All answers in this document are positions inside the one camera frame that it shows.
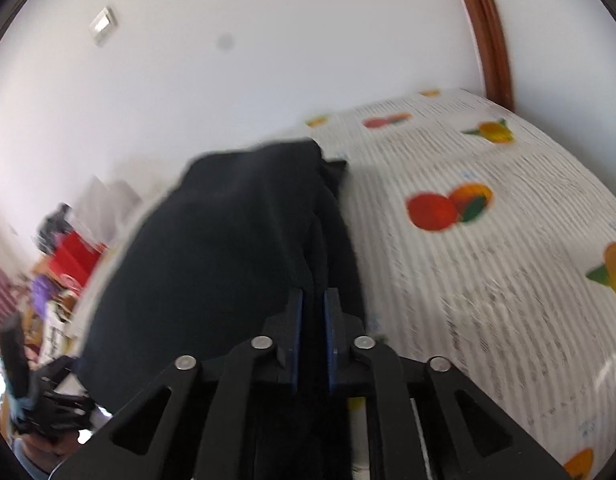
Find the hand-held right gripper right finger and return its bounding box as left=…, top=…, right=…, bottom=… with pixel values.
left=323, top=287, right=574, bottom=480

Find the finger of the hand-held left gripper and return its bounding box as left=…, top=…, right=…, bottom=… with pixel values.
left=0, top=312, right=40, bottom=427

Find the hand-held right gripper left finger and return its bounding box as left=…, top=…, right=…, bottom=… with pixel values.
left=48, top=287, right=306, bottom=480

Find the black t-shirt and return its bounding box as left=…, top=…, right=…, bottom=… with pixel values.
left=73, top=137, right=370, bottom=480

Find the person's left forearm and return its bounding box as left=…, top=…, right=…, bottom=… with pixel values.
left=12, top=432, right=81, bottom=479

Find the red box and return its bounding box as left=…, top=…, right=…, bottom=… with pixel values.
left=49, top=231, right=110, bottom=289

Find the dark patterned cloth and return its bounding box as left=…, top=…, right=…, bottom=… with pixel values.
left=35, top=202, right=75, bottom=257

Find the fruit print bed sheet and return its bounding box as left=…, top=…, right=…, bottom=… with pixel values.
left=73, top=87, right=616, bottom=480

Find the white wall switch plate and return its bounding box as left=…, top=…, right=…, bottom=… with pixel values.
left=88, top=6, right=120, bottom=49

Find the brown wooden door frame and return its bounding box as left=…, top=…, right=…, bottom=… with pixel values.
left=447, top=0, right=515, bottom=112

